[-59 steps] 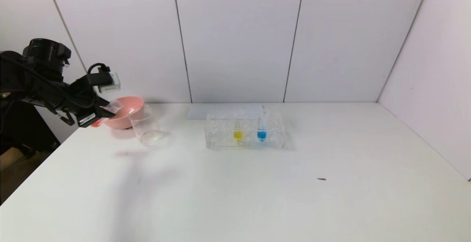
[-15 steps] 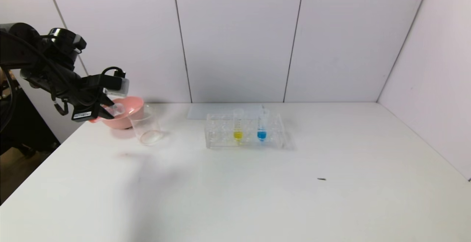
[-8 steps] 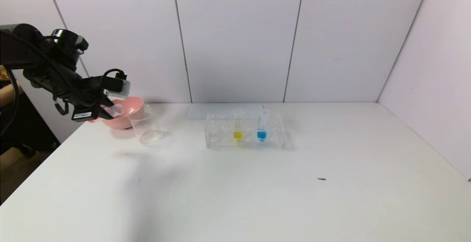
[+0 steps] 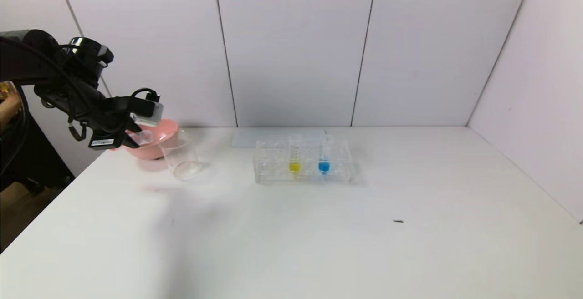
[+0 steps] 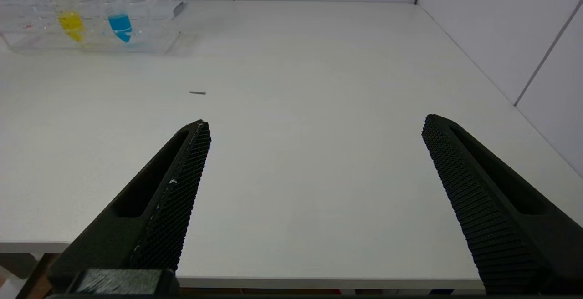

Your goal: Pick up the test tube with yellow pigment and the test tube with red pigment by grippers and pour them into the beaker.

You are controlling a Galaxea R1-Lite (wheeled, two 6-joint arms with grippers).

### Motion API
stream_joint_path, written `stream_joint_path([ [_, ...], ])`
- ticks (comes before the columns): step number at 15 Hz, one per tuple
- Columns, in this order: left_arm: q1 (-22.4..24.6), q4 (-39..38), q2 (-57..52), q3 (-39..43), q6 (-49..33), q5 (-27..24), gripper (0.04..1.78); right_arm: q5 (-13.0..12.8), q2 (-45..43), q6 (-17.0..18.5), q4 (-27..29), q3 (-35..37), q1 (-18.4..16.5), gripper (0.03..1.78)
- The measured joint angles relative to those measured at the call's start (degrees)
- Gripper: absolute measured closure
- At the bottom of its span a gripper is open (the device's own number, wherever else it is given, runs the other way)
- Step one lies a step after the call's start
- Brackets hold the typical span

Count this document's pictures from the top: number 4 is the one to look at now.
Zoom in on test tube with red pigment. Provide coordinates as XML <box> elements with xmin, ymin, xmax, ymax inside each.
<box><xmin>131</xmin><ymin>129</ymin><xmax>156</xmax><ymax>147</ymax></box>

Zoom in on test tube with yellow pigment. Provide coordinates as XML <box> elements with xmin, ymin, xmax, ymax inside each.
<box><xmin>289</xmin><ymin>135</ymin><xmax>302</xmax><ymax>176</ymax></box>

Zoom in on test tube with blue pigment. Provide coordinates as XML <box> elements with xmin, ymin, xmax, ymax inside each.
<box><xmin>318</xmin><ymin>131</ymin><xmax>332</xmax><ymax>176</ymax></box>

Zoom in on clear plastic test tube rack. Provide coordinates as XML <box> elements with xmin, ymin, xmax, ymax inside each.
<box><xmin>254</xmin><ymin>138</ymin><xmax>353</xmax><ymax>185</ymax></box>

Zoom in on clear glass beaker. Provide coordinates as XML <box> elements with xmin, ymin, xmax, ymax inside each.
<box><xmin>159</xmin><ymin>131</ymin><xmax>201</xmax><ymax>180</ymax></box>

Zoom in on white paper sheet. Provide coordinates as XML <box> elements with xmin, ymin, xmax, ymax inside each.
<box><xmin>232</xmin><ymin>129</ymin><xmax>327</xmax><ymax>148</ymax></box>

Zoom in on pink bowl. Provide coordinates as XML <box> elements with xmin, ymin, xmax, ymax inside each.
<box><xmin>109</xmin><ymin>118</ymin><xmax>179</xmax><ymax>161</ymax></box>

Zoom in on black furniture beside table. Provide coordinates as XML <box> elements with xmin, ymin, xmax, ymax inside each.
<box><xmin>0</xmin><ymin>117</ymin><xmax>76</xmax><ymax>193</ymax></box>

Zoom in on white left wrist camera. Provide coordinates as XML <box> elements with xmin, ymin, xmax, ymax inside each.
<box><xmin>131</xmin><ymin>101</ymin><xmax>164</xmax><ymax>128</ymax></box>

